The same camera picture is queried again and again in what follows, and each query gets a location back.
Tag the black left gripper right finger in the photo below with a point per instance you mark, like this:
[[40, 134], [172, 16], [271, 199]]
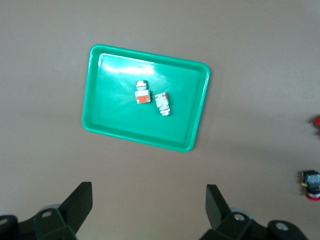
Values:
[[220, 212]]

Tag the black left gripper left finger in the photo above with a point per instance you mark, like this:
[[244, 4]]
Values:
[[75, 207]]

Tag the white switch component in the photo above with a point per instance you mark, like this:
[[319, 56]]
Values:
[[163, 103]]

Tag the green push button switch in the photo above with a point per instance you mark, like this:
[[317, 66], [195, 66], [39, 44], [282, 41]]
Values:
[[143, 93]]

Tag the green plastic tray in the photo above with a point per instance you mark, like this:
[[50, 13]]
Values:
[[120, 120]]

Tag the brown table mat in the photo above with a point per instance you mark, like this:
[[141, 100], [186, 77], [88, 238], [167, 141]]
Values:
[[37, 100]]

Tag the red push button switch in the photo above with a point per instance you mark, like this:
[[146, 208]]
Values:
[[311, 182], [317, 121]]

